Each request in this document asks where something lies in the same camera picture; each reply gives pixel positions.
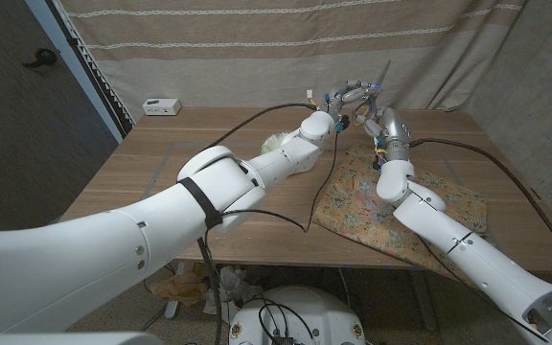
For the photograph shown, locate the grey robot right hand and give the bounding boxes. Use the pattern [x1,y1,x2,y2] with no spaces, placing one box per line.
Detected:
[355,105,411,162]

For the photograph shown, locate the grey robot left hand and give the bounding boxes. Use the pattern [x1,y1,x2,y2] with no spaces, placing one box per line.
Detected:
[324,80,383,124]

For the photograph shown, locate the orange handled scissors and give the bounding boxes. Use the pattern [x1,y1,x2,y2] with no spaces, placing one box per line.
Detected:
[352,59,392,127]

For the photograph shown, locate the crumpled white paper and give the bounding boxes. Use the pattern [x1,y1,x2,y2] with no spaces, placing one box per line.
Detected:
[202,265,265,326]

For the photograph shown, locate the crumpled brown paper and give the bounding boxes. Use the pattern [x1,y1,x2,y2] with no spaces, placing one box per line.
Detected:
[149,262,214,308]

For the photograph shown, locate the floral patterned cloth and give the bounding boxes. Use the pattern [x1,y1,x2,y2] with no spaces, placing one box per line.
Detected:
[312,142,495,288]

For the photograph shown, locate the bag of white candies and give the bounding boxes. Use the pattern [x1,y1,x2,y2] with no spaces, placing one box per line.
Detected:
[260,131,290,155]

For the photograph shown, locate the beige striped curtain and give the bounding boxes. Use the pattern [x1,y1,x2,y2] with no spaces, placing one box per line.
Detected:
[57,0,529,124]

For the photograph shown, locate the grey table leg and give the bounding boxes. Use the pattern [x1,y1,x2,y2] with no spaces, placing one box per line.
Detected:
[407,267,440,333]

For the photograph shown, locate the white power strip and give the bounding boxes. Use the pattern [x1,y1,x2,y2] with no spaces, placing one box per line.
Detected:
[142,98,183,117]

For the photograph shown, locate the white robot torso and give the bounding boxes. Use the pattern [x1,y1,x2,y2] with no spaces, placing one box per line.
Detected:
[226,285,367,345]

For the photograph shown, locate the dark wooden door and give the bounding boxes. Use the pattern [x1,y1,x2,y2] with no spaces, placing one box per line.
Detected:
[0,0,120,234]

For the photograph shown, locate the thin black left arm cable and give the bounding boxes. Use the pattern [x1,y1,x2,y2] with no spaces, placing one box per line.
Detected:
[220,128,340,234]

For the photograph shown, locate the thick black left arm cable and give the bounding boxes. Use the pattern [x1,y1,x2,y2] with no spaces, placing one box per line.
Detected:
[203,103,318,154]

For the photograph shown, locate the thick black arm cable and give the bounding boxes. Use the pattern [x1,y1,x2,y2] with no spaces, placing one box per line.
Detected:
[408,137,552,272]
[203,103,318,154]

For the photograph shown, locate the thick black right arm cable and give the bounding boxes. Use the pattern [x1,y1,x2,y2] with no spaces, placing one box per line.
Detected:
[408,137,552,272]

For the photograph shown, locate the black torso cables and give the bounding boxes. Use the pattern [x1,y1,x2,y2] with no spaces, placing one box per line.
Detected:
[254,294,316,345]

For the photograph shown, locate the black curtain frame pole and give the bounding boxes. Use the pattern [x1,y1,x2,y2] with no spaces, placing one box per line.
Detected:
[45,0,136,140]

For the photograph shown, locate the black door handle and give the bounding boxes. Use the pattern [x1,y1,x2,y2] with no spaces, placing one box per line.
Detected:
[21,47,58,69]

